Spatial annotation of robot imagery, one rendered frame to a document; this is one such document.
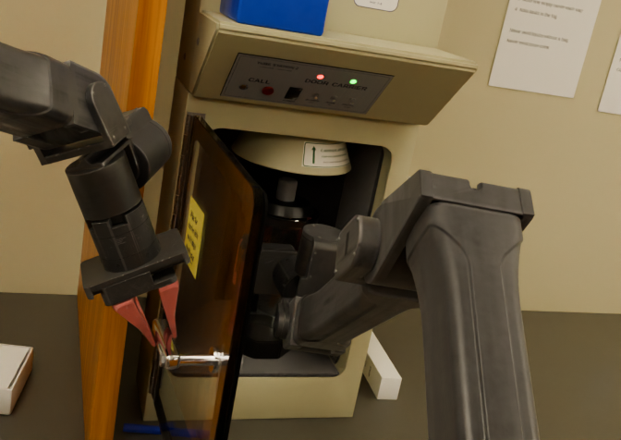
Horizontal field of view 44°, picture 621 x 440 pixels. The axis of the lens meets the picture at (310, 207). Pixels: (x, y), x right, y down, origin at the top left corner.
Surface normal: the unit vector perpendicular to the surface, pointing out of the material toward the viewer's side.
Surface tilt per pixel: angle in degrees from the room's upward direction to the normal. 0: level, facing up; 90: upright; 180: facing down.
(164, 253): 25
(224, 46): 135
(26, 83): 63
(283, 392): 90
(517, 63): 90
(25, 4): 90
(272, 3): 90
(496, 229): 35
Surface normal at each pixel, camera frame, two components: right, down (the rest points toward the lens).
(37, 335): 0.18, -0.94
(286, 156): -0.05, -0.13
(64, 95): 0.92, -0.14
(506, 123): 0.30, 0.34
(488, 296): 0.23, -0.58
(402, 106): 0.08, 0.90
